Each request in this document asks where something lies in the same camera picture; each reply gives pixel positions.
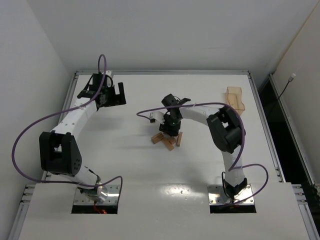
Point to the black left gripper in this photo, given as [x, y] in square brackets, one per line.
[116, 98]

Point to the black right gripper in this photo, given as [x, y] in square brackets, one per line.
[169, 128]

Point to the amber transparent plastic bin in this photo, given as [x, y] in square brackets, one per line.
[233, 97]

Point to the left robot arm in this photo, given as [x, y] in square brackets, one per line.
[59, 152]

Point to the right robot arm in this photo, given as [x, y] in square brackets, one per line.
[226, 131]

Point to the thin wooden plank block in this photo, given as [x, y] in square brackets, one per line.
[179, 139]

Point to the wide wooden block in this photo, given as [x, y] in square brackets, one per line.
[157, 138]

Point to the small wooden cube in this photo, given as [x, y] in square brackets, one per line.
[172, 140]

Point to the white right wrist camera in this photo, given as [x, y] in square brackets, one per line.
[157, 116]

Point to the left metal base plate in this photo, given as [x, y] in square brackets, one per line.
[103, 196]

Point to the aluminium table frame rail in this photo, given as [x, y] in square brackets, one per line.
[164, 194]

